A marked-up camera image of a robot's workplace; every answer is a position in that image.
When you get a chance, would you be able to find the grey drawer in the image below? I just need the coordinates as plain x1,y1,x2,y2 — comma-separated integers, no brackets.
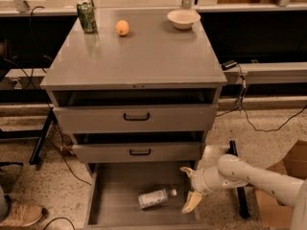
83,161,208,230
54,104,217,133
73,142,203,163

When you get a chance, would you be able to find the black cable on floor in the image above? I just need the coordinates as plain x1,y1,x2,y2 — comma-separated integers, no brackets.
216,70,307,134

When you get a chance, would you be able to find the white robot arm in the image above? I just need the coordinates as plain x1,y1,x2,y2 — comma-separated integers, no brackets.
180,154,307,230

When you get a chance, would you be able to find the grey top drawer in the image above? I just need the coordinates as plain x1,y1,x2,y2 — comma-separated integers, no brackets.
54,104,217,133

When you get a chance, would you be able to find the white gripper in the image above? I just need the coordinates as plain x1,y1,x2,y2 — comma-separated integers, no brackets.
180,166,224,214

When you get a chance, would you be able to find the black power adapter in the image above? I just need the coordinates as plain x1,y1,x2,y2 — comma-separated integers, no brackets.
222,60,237,71

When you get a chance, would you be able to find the beige sneaker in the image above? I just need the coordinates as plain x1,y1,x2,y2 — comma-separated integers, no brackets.
0,202,43,227

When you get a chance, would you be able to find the black table leg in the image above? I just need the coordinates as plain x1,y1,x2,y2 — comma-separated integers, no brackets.
227,140,251,219
29,110,54,165

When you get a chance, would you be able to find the black table leg right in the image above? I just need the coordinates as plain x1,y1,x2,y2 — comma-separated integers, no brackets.
227,140,251,219

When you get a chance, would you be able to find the cardboard box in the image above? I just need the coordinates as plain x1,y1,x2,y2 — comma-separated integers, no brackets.
255,140,307,230

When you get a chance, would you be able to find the black table leg left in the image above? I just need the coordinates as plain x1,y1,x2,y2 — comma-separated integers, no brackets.
29,110,54,165

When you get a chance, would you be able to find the clear plastic water bottle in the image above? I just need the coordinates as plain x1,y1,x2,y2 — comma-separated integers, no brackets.
138,189,177,210

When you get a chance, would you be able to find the grey bottom drawer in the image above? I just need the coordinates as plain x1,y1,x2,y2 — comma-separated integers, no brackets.
83,161,208,230

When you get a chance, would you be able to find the green soda can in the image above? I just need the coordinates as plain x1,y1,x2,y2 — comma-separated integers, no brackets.
77,0,97,34

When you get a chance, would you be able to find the grey middle drawer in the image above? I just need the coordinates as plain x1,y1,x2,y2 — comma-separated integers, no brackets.
73,142,203,163

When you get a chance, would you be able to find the grey drawer cabinet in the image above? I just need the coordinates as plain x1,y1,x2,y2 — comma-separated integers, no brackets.
40,7,228,230

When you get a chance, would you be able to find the orange fruit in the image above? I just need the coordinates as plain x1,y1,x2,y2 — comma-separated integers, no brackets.
116,20,130,36

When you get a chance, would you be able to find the white bowl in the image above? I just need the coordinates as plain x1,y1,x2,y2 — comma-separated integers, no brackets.
167,10,201,30

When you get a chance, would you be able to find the black cable left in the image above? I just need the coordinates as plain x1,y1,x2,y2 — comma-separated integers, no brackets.
0,5,93,187

